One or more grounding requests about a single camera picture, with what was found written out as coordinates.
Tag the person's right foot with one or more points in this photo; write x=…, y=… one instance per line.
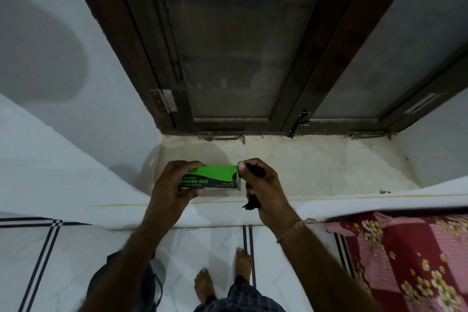
x=243, y=264

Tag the dark metal tower bolt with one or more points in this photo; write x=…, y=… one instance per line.
x=300, y=121

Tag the metal window stay hook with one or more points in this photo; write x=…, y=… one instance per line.
x=371, y=135
x=223, y=137

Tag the person's right forearm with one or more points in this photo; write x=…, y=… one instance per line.
x=321, y=271

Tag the dark grey waste bin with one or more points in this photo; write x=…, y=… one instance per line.
x=144, y=293

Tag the person's right hand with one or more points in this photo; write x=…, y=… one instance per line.
x=270, y=198

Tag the marble window sill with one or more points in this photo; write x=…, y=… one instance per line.
x=329, y=165

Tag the black garbage bag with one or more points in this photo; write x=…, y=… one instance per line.
x=253, y=204

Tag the dark checked trousers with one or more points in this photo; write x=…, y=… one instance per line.
x=245, y=299

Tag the person's left foot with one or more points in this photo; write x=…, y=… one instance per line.
x=204, y=286

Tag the frosted glass window sash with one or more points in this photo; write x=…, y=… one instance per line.
x=237, y=37
x=395, y=37

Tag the person's left hand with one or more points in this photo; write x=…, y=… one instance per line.
x=164, y=194

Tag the person's left forearm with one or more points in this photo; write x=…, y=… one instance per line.
x=124, y=268

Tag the green garbage bag box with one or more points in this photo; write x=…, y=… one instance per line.
x=215, y=176

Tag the person's left thumb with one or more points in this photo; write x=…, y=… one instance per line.
x=193, y=193

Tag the silver metal window hinge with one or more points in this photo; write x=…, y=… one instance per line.
x=420, y=103
x=168, y=100

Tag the person's right thumb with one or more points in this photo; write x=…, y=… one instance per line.
x=243, y=173

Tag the red pink floral bedsheet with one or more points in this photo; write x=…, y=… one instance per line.
x=409, y=260

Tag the dark wooden window frame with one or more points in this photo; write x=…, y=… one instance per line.
x=109, y=30

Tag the person's foot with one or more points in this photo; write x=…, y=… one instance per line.
x=204, y=286
x=243, y=264

